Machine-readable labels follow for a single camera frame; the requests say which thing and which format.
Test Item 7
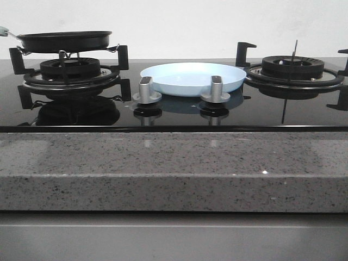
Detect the light blue plate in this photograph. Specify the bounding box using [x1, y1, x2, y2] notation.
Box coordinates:
[140, 62, 246, 97]

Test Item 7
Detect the black frying pan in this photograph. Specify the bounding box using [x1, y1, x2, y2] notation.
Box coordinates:
[1, 27, 112, 53]

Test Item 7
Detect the left silver stove knob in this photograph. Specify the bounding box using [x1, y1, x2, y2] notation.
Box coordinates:
[132, 77, 162, 104]

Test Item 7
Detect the silver stove knob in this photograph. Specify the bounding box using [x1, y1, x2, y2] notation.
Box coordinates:
[200, 76, 230, 103]
[132, 77, 162, 104]

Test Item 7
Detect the right silver stove knob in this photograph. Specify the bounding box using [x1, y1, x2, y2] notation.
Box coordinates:
[200, 76, 230, 103]

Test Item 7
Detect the left black pan support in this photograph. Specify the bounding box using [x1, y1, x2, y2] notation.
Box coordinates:
[9, 45, 129, 95]

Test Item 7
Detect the black pan support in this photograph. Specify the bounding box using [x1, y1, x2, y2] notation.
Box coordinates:
[235, 41, 347, 92]
[9, 45, 129, 95]

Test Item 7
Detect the left black gas burner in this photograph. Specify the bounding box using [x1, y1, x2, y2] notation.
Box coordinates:
[40, 58, 101, 80]

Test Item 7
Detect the black gas burner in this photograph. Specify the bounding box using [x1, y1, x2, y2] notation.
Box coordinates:
[40, 58, 101, 80]
[262, 55, 325, 80]

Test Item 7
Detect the right black gas burner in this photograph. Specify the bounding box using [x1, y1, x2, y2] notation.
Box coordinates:
[262, 55, 325, 80]

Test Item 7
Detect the right black pan support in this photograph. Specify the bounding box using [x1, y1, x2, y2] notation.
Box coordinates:
[235, 41, 347, 92]

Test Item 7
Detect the black glass cooktop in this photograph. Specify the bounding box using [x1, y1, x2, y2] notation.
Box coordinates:
[1, 60, 347, 133]

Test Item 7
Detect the grey cabinet drawer front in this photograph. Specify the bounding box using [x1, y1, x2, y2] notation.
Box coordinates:
[1, 213, 347, 260]

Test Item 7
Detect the wire pan trivet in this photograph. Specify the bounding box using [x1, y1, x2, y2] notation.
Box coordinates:
[14, 44, 121, 59]

